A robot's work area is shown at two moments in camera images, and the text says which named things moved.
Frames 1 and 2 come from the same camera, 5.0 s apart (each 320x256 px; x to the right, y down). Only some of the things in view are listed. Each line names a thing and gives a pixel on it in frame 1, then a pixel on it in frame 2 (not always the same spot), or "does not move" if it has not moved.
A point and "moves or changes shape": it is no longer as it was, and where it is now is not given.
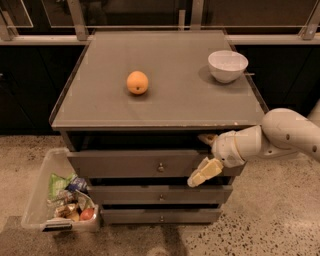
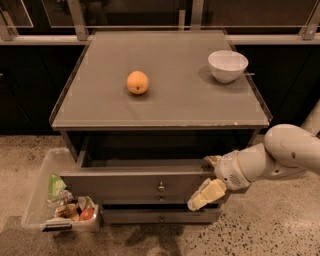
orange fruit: (137, 82) does not move
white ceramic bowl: (227, 66) does not move
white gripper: (224, 148) → (227, 171)
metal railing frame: (238, 34) does not move
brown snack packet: (69, 211) does not move
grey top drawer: (144, 164) moves or changes shape
